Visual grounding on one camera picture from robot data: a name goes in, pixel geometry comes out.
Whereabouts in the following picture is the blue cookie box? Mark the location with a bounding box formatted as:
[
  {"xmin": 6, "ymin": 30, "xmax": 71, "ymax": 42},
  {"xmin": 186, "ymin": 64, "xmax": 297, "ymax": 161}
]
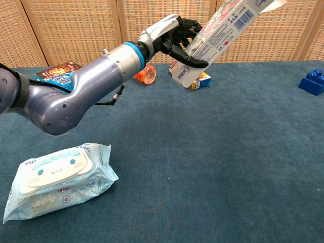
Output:
[{"xmin": 35, "ymin": 61, "xmax": 83, "ymax": 94}]

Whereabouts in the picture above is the blue toy brick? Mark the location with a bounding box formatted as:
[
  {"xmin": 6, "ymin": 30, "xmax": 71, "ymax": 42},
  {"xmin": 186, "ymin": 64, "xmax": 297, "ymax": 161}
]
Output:
[{"xmin": 298, "ymin": 68, "xmax": 324, "ymax": 96}]

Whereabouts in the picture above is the floral toothpaste carton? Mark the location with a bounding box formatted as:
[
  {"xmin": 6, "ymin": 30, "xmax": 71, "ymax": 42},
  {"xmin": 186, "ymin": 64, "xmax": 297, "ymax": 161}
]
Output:
[{"xmin": 171, "ymin": 0, "xmax": 288, "ymax": 88}]

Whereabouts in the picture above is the light blue wet wipes pack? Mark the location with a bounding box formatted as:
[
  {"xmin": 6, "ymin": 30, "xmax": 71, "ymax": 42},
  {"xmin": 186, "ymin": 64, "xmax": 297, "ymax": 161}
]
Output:
[{"xmin": 2, "ymin": 143, "xmax": 119, "ymax": 224}]

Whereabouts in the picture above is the yellow and blue snack box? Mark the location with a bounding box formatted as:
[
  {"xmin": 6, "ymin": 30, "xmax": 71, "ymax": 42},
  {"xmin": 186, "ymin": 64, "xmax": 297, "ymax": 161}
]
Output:
[{"xmin": 168, "ymin": 64, "xmax": 212, "ymax": 92}]

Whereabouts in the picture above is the teal table cloth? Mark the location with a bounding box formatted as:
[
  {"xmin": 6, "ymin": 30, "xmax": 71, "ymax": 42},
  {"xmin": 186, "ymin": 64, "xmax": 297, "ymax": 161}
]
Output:
[{"xmin": 0, "ymin": 60, "xmax": 324, "ymax": 243}]

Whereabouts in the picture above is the orange drink bottle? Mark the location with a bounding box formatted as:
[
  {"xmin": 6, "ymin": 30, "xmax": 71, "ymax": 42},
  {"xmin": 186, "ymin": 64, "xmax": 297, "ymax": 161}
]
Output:
[{"xmin": 133, "ymin": 63, "xmax": 157, "ymax": 86}]

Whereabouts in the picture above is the woven wooden screen panel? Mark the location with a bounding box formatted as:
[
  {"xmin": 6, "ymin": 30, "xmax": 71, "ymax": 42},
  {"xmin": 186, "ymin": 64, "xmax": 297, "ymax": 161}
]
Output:
[
  {"xmin": 209, "ymin": 0, "xmax": 318, "ymax": 63},
  {"xmin": 116, "ymin": 0, "xmax": 217, "ymax": 64},
  {"xmin": 0, "ymin": 0, "xmax": 49, "ymax": 69},
  {"xmin": 15, "ymin": 0, "xmax": 125, "ymax": 67},
  {"xmin": 292, "ymin": 0, "xmax": 324, "ymax": 62}
]

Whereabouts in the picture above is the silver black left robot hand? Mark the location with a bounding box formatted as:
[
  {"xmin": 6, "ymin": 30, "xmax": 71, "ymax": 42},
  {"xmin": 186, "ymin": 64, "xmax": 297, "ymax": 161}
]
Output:
[{"xmin": 136, "ymin": 14, "xmax": 210, "ymax": 69}]

